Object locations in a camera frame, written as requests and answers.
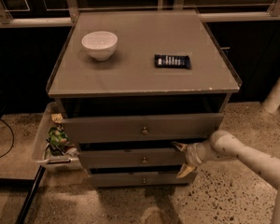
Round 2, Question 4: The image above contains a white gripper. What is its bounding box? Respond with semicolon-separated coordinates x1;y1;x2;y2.
173;142;203;179

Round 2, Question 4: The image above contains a grey drawer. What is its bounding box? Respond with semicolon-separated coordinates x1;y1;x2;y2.
62;113;223;143
90;171;197;188
78;147;185;169

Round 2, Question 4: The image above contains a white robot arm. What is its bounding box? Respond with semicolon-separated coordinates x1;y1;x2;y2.
172;130;280;224

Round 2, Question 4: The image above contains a grey top drawer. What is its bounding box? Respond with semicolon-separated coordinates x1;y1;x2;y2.
62;113;223;143

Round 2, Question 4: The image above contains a grey bottom drawer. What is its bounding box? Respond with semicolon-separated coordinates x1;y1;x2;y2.
90;171;197;188

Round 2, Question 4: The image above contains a grey drawer cabinet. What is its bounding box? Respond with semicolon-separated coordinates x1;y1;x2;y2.
47;10;241;175

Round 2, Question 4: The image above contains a green snack bag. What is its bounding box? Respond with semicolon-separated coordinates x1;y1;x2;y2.
49;126;69;147

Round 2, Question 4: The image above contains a white ceramic bowl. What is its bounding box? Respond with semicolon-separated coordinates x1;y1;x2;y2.
81;31;118;61

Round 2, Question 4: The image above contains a white metal railing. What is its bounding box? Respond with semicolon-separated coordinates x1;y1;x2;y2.
0;0;280;27

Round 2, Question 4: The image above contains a black metal bar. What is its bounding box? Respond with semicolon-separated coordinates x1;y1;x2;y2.
15;166;46;224

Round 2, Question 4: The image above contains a white post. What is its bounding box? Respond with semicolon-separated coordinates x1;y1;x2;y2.
262;78;280;113

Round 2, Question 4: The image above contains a black floor cable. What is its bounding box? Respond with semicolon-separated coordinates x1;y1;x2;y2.
0;113;15;162

